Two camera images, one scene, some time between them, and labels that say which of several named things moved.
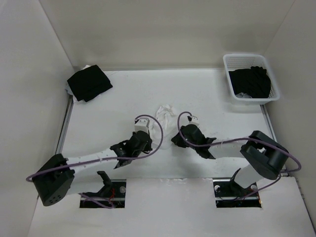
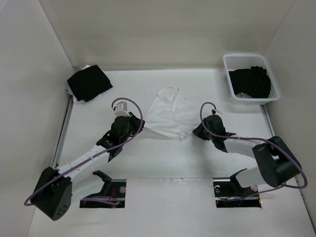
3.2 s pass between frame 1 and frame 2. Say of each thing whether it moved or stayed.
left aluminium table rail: stayed
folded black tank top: stayed
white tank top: moved
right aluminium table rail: stayed
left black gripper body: moved
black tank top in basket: stayed
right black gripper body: moved
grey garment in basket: stayed
